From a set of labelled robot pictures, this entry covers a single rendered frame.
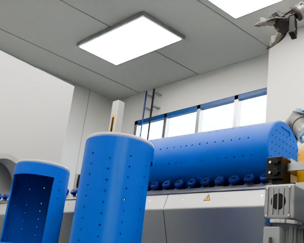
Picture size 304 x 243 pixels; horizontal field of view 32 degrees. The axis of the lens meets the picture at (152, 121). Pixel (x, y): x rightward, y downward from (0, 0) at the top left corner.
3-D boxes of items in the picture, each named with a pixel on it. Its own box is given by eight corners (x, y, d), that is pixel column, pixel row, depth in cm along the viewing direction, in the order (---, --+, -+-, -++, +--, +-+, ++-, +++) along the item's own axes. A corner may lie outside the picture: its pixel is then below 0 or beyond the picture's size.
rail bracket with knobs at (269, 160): (276, 188, 203) (277, 163, 206) (293, 187, 198) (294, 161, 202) (263, 182, 196) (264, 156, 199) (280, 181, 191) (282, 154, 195)
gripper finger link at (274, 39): (268, 46, 249) (278, 29, 245) (272, 52, 245) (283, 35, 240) (262, 44, 248) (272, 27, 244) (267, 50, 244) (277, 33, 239)
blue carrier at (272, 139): (149, 201, 285) (156, 151, 295) (298, 194, 228) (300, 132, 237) (112, 188, 266) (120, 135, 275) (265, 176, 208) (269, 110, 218)
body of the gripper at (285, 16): (273, 28, 246) (296, 15, 244) (280, 36, 240) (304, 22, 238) (267, 16, 242) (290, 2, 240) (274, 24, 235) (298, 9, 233)
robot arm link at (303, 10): (312, 18, 237) (307, 4, 232) (303, 23, 237) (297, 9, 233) (305, 11, 243) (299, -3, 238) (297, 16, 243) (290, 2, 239)
